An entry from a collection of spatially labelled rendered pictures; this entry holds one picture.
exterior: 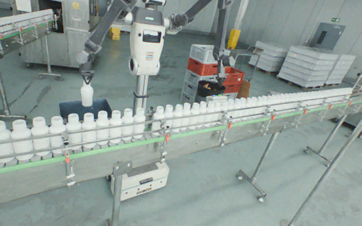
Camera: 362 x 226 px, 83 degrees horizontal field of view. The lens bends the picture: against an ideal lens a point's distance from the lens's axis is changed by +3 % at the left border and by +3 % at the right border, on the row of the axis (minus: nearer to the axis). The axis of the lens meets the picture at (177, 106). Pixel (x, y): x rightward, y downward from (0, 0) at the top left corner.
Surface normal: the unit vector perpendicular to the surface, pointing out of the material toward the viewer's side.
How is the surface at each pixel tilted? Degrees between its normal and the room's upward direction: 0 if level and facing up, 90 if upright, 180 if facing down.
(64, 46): 90
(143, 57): 90
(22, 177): 90
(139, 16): 90
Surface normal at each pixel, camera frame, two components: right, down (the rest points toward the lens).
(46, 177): 0.49, 0.47
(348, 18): -0.85, 0.09
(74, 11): 0.21, 0.48
